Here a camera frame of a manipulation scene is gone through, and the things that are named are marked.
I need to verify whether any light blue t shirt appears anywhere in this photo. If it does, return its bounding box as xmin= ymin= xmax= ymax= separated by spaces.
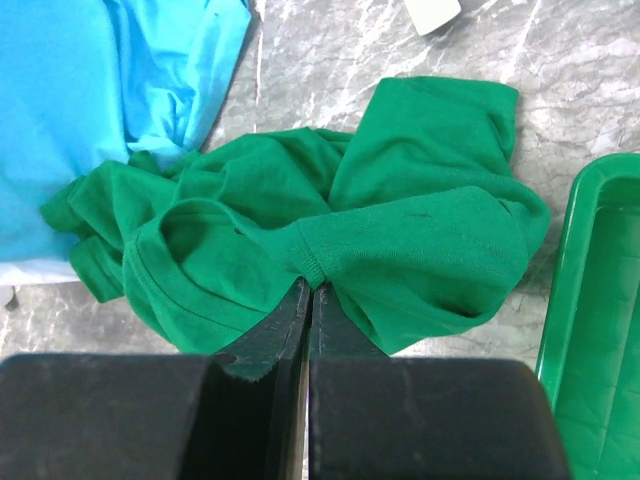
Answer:
xmin=1 ymin=1 xmax=251 ymax=262

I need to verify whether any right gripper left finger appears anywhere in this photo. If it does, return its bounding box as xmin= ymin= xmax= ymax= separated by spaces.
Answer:
xmin=212 ymin=279 xmax=311 ymax=380

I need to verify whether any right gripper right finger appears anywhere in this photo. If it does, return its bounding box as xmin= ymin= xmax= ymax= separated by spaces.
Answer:
xmin=309 ymin=284 xmax=387 ymax=359

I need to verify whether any green plastic tray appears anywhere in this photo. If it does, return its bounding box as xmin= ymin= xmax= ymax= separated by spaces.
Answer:
xmin=536 ymin=153 xmax=639 ymax=479

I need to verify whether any white metal clothes rack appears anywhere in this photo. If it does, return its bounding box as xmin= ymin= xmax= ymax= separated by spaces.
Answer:
xmin=403 ymin=0 xmax=462 ymax=36

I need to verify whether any green t shirt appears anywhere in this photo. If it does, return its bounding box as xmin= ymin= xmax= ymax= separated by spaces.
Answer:
xmin=41 ymin=77 xmax=550 ymax=354

